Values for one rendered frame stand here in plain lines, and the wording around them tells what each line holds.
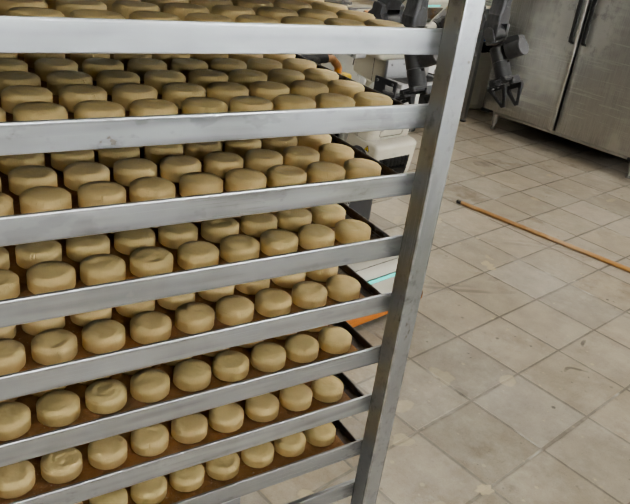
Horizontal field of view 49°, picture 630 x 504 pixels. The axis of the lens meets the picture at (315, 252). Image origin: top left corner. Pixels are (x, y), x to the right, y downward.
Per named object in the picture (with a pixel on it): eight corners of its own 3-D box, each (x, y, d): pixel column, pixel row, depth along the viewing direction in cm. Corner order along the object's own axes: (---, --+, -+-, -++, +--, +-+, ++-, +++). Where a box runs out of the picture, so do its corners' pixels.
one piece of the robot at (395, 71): (358, 117, 244) (368, 55, 235) (410, 110, 262) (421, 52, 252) (391, 131, 234) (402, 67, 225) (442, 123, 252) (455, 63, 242)
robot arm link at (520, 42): (497, 29, 240) (482, 29, 235) (526, 18, 231) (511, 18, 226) (504, 63, 241) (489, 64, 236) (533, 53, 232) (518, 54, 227)
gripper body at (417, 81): (438, 90, 212) (435, 66, 211) (414, 93, 206) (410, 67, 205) (423, 94, 217) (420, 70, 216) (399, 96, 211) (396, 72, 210)
